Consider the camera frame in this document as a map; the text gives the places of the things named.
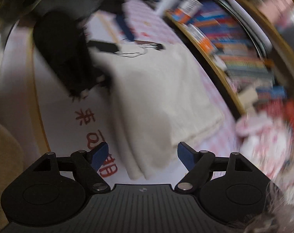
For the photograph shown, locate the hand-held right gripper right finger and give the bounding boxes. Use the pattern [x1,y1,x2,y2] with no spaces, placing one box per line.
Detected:
[175,141,255,193]

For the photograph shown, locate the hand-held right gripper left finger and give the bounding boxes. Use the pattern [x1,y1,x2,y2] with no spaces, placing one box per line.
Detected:
[32,142,111,193]

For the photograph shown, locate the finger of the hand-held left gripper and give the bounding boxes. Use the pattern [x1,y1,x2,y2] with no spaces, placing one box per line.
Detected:
[115,14,136,42]
[88,40,119,53]

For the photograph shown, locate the cream t-shirt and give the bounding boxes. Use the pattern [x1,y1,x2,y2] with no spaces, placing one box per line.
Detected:
[91,42,226,180]

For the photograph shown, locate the pink checked printed mat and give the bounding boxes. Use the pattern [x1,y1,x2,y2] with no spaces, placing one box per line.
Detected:
[0,0,242,183]

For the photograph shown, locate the tall orange white box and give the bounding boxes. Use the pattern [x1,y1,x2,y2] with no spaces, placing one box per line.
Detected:
[171,0,203,25]

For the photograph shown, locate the pink plush toy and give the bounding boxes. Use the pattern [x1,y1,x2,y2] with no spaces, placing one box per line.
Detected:
[235,113,294,190]

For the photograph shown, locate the wooden bookshelf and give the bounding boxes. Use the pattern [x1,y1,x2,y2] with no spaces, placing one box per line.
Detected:
[162,0,294,122]

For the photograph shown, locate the person's beige clothing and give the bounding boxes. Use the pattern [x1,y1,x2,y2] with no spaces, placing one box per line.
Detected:
[0,83,25,233]

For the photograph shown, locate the grey fluffy thing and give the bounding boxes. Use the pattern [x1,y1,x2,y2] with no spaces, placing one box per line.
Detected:
[243,181,294,233]

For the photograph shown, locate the row of colourful books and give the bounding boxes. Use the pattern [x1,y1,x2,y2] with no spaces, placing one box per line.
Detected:
[147,0,294,117]

